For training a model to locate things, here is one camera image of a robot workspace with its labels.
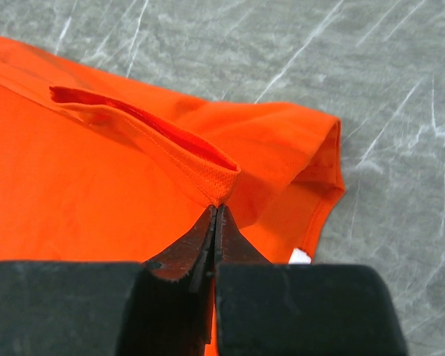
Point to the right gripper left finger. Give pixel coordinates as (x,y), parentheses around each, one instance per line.
(159,307)

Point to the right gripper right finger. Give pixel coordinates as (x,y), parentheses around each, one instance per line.
(264,308)

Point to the orange t shirt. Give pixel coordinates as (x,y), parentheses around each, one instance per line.
(99,167)

